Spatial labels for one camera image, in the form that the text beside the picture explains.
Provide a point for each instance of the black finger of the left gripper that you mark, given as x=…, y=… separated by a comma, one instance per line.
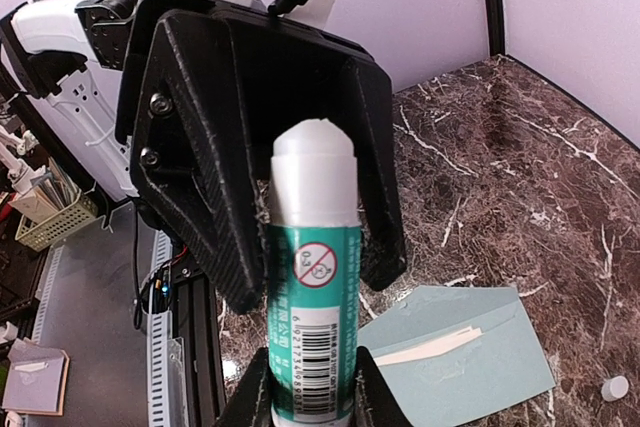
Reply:
x=375, y=187

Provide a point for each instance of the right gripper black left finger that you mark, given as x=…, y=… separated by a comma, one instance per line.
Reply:
x=250, y=405

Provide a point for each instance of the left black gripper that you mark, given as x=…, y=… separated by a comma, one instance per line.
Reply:
x=199, y=76

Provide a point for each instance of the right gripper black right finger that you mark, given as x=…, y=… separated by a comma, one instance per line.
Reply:
x=375, y=405

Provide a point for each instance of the beige ornate letter paper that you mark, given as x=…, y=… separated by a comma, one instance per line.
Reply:
x=432, y=348

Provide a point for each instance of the teal paper envelope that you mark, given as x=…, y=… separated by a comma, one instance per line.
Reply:
x=504, y=367

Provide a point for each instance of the white green glue stick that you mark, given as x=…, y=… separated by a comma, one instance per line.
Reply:
x=314, y=239

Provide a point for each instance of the white glue stick cap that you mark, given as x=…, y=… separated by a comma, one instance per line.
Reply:
x=615, y=388

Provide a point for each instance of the grey envelope on side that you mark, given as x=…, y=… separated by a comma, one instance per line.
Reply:
x=36, y=380

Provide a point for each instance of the green plastic basket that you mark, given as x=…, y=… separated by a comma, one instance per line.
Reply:
x=69, y=220

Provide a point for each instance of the white slotted cable duct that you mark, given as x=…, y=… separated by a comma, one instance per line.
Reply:
x=118, y=375

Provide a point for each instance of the right black frame post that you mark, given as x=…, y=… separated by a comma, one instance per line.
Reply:
x=492, y=2

